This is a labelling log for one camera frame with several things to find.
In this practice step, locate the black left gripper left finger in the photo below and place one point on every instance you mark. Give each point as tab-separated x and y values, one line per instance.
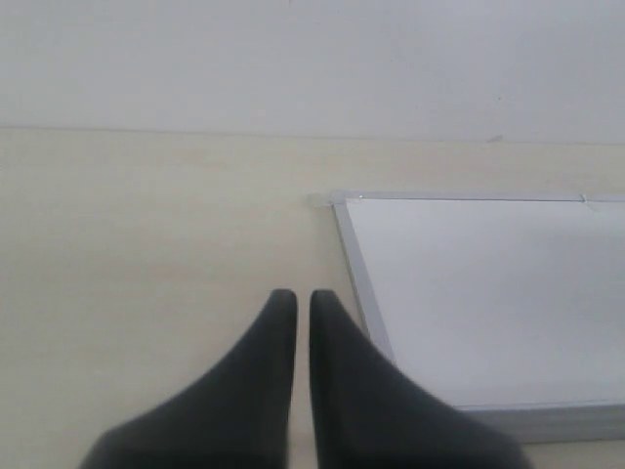
234	416

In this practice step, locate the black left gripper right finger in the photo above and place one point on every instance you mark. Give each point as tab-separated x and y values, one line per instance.
368	414

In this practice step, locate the white board with metal frame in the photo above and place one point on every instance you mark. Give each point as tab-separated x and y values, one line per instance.
509	307

